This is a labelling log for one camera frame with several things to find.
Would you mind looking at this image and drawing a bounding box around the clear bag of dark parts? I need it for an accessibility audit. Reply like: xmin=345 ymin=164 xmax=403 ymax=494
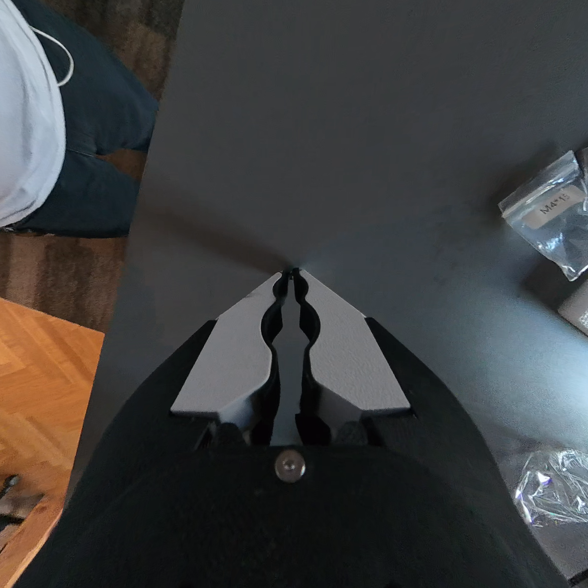
xmin=524 ymin=266 xmax=588 ymax=341

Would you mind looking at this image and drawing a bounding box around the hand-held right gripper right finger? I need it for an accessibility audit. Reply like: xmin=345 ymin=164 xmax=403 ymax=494
xmin=293 ymin=268 xmax=411 ymax=445

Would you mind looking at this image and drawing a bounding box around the person's white shirt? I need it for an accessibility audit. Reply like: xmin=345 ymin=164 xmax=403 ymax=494
xmin=0 ymin=0 xmax=68 ymax=228

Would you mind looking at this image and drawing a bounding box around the dark grey desk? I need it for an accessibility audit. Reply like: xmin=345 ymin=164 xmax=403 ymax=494
xmin=64 ymin=0 xmax=588 ymax=588

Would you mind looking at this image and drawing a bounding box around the thin white cord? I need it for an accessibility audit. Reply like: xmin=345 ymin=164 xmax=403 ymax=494
xmin=29 ymin=25 xmax=75 ymax=87

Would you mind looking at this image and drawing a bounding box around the person in white shirt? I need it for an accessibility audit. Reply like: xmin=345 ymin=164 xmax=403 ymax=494
xmin=13 ymin=0 xmax=160 ymax=239

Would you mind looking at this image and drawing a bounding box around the crumpled clear plastic bag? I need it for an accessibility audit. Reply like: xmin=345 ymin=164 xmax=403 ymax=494
xmin=514 ymin=449 xmax=588 ymax=536

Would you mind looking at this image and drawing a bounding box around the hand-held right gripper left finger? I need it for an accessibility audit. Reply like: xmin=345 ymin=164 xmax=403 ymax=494
xmin=170 ymin=270 xmax=288 ymax=445

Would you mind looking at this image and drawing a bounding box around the labelled clear screw bag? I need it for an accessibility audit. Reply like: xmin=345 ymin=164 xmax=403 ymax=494
xmin=498 ymin=149 xmax=588 ymax=282

